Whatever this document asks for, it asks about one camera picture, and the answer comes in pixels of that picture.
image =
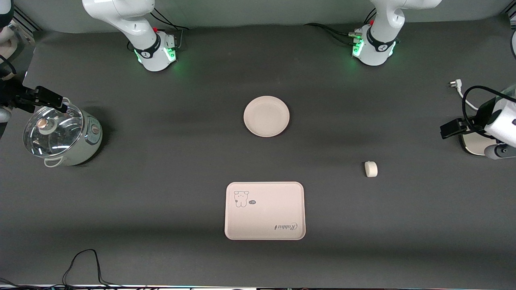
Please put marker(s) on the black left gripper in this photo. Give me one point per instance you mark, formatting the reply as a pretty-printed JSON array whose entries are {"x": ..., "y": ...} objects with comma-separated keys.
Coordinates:
[{"x": 478, "y": 119}]

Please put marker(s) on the electric pot with glass lid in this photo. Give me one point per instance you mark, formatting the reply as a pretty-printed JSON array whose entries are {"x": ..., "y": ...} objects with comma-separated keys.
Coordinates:
[{"x": 68, "y": 141}]

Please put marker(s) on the beige rectangular rabbit-print tray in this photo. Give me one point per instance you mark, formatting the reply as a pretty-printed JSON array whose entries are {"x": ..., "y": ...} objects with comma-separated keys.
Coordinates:
[{"x": 266, "y": 213}]

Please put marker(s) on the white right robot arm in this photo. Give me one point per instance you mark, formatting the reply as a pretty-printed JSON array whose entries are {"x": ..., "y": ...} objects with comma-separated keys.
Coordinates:
[{"x": 141, "y": 40}]

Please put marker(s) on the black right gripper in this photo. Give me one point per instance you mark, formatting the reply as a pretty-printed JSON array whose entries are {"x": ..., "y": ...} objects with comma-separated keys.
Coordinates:
[{"x": 12, "y": 96}]

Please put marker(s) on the aluminium frame rail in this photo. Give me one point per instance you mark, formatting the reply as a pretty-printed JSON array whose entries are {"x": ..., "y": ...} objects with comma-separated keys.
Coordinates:
[{"x": 26, "y": 20}]

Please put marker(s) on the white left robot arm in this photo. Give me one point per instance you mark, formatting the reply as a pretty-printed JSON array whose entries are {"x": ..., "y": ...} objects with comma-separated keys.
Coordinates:
[{"x": 379, "y": 44}]

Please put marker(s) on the small white bun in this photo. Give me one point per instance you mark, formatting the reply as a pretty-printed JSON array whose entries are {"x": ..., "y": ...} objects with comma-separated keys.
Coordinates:
[{"x": 371, "y": 169}]

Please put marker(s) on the round beige plate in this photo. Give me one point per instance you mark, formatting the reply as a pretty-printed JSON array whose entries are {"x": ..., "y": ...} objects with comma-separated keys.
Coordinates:
[{"x": 266, "y": 117}]

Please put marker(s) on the beige round object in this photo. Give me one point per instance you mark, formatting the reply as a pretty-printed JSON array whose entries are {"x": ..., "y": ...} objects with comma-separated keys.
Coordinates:
[{"x": 8, "y": 40}]

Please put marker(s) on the cream toaster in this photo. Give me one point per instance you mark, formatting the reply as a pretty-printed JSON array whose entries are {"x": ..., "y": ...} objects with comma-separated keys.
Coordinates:
[{"x": 473, "y": 145}]

